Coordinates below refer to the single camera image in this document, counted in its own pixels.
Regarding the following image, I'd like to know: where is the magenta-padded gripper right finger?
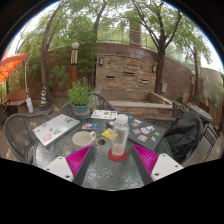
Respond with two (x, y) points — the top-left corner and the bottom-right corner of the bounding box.
(130, 143), (185, 186)

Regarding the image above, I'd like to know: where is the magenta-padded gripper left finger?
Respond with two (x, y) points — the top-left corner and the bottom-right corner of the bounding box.
(43, 144), (96, 187)

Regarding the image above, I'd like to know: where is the white ceramic mug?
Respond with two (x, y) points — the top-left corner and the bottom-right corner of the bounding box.
(71, 130), (97, 151)

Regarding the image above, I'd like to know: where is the dark laptop with stickers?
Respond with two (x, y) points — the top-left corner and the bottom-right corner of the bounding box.
(105, 114), (167, 152)

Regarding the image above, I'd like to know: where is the flat round red coaster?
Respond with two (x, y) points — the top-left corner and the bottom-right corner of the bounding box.
(107, 148), (128, 163)

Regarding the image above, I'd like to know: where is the silver laptop with stickers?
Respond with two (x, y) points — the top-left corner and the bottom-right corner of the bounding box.
(32, 113), (81, 147)

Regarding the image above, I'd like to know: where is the small colourful card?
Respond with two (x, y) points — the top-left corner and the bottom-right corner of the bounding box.
(81, 122), (100, 131)

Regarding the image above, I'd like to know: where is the clear plastic drink bottle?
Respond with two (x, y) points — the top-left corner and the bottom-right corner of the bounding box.
(111, 113), (130, 159)

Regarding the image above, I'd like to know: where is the black backpack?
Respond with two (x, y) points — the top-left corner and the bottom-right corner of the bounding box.
(163, 111), (203, 163)

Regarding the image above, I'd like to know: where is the yellow sticker card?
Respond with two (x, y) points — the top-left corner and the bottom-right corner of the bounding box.
(101, 128), (119, 141)

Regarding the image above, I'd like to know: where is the grey metal mesh chair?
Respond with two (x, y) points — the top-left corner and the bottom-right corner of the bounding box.
(3, 113), (51, 165)
(143, 99), (214, 168)
(59, 92), (118, 118)

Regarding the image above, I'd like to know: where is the white booklet with pictures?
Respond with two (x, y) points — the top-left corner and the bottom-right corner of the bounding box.
(90, 109), (118, 121)

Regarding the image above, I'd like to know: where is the potted green plant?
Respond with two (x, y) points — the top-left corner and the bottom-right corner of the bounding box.
(66, 77), (97, 121)

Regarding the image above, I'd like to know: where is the round dark patio table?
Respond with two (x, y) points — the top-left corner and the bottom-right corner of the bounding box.
(187, 102), (213, 124)

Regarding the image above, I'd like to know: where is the blue yellow striped cone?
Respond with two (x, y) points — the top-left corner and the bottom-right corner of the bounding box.
(39, 86), (50, 108)

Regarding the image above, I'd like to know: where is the wooden bench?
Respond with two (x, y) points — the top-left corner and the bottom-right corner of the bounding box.
(3, 87), (32, 115)

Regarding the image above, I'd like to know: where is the tree with dark trunk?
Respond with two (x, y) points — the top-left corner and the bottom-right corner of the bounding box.
(131, 0), (201, 95)
(19, 0), (111, 104)

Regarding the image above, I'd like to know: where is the orange patio umbrella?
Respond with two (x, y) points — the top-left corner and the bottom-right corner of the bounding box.
(0, 53), (35, 114)

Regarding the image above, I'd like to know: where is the round-topped garden lamp post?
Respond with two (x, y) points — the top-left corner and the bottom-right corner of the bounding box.
(69, 41), (81, 90)

